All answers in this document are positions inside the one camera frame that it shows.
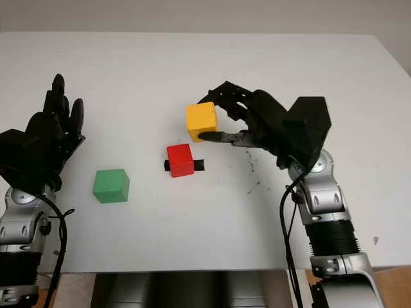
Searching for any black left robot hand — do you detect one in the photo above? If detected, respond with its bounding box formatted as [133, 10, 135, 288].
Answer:
[25, 73, 87, 193]

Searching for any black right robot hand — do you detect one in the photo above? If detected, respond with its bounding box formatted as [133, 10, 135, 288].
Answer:
[195, 80, 290, 170]

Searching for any yellow wooden block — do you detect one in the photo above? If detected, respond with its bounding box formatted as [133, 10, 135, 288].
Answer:
[185, 101, 219, 144]

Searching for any green wooden block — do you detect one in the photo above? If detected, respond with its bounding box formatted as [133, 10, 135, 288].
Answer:
[92, 168, 130, 204]

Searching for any red wooden block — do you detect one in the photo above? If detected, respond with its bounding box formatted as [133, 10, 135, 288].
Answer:
[166, 143, 195, 178]

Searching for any black tape strip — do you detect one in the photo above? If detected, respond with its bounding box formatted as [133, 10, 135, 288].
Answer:
[163, 158, 205, 173]

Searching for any beige table leg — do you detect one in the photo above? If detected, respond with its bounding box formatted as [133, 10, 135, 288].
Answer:
[59, 272, 94, 308]
[285, 269, 314, 308]

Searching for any dark grey robot torso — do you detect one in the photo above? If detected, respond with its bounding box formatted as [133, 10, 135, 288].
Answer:
[90, 271, 293, 308]

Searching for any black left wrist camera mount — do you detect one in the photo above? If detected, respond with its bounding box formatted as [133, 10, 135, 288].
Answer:
[0, 128, 64, 193]

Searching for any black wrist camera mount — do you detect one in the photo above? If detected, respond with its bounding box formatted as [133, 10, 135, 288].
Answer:
[281, 96, 333, 173]
[0, 128, 64, 193]

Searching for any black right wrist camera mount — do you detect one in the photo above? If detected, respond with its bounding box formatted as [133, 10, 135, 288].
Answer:
[281, 96, 333, 173]

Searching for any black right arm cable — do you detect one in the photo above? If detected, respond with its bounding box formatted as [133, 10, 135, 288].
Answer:
[279, 175, 304, 308]

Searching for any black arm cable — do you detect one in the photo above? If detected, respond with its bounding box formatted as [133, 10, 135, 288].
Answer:
[279, 175, 304, 308]
[35, 192, 76, 308]

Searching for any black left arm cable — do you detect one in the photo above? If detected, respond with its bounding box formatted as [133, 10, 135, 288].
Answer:
[35, 192, 76, 308]

